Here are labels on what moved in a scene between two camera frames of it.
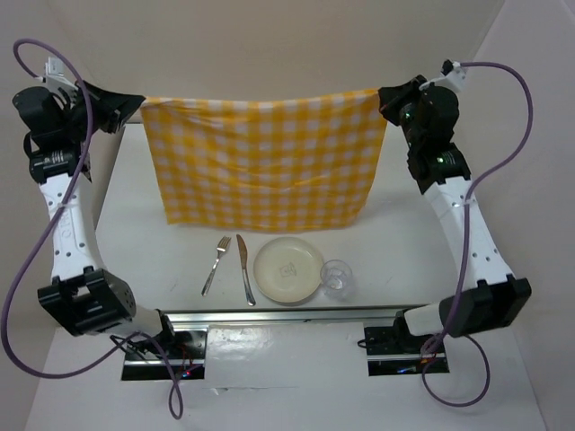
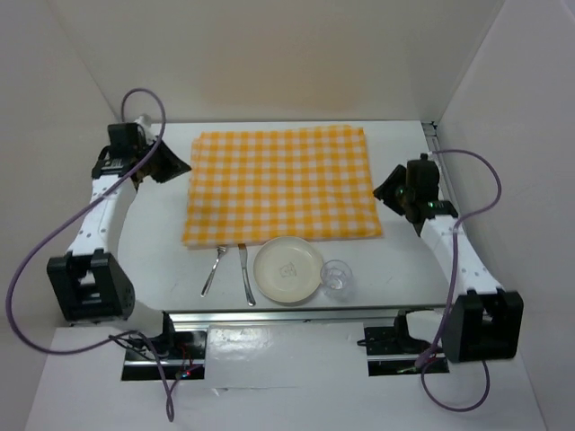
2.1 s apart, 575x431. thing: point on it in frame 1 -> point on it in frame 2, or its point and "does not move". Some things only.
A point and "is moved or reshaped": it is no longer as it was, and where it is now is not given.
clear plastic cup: (336, 277) does not move
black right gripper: (389, 109) -> (397, 177)
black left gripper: (115, 107) -> (172, 167)
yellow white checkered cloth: (295, 163) is moved or reshaped
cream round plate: (287, 269) does not move
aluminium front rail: (199, 318) does not move
